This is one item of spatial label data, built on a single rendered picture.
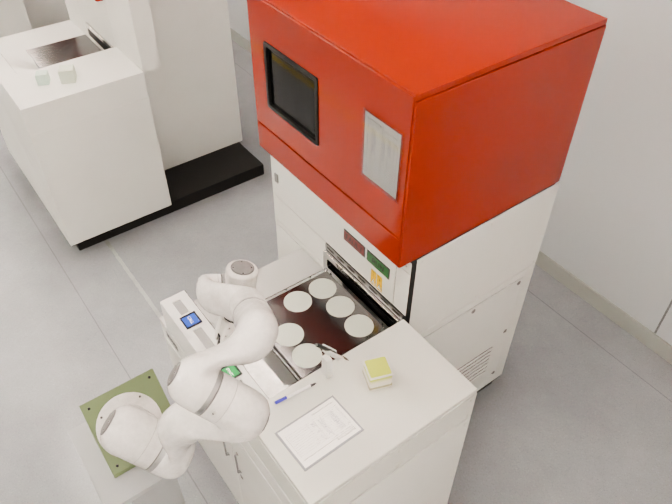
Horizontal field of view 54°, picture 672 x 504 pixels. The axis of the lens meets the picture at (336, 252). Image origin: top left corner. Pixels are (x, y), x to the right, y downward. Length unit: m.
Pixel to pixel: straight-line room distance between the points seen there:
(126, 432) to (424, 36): 1.29
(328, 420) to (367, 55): 1.03
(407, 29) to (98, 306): 2.40
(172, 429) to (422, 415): 0.79
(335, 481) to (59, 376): 1.94
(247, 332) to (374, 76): 0.76
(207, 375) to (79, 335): 2.33
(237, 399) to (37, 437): 2.05
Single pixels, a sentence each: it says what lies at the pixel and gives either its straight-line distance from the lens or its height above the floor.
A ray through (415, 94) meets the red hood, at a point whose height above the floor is 1.82.
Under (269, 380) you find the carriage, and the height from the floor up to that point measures 0.88.
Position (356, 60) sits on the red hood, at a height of 1.81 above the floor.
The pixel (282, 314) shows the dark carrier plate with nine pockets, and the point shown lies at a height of 0.90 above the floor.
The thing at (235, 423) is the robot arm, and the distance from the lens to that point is 1.38.
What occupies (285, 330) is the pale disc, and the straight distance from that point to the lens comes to 2.26.
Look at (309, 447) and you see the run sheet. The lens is 1.92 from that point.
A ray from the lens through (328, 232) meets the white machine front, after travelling 2.39.
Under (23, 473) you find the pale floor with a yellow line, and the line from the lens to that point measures 3.25.
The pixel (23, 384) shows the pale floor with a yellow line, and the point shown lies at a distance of 3.53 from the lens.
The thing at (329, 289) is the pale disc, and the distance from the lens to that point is 2.38.
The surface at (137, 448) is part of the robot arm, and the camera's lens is 1.69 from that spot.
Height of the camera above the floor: 2.64
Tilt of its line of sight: 44 degrees down
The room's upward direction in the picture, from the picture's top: 1 degrees clockwise
